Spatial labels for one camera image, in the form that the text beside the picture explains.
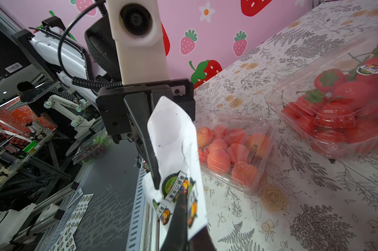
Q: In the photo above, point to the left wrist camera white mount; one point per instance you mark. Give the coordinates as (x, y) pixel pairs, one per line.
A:
(137, 31)

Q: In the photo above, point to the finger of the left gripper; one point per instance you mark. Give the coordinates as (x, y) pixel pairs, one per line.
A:
(138, 112)

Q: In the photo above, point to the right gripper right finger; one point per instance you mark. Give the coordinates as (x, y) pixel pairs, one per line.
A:
(201, 241)

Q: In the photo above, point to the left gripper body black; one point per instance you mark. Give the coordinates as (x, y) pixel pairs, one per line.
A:
(110, 102)

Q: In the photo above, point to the clear large peach box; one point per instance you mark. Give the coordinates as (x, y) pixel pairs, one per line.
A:
(234, 149)

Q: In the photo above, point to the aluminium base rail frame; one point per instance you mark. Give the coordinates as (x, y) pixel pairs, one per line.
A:
(143, 232)

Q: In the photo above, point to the spare sticker sheet below table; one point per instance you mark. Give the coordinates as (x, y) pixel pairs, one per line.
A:
(66, 240)

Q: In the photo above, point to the clear grape box below table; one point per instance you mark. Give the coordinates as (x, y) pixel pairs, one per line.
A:
(93, 148)

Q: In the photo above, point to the clear strawberry box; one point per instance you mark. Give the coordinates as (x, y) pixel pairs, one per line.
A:
(329, 105)

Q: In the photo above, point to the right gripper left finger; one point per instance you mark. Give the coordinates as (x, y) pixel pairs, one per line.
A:
(177, 234)

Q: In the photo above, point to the round fruit label sticker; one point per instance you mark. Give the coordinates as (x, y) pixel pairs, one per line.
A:
(367, 69)

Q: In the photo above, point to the white sticker sheet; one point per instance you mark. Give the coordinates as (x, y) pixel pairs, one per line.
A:
(173, 137)

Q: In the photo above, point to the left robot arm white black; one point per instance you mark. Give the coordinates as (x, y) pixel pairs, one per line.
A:
(76, 65)

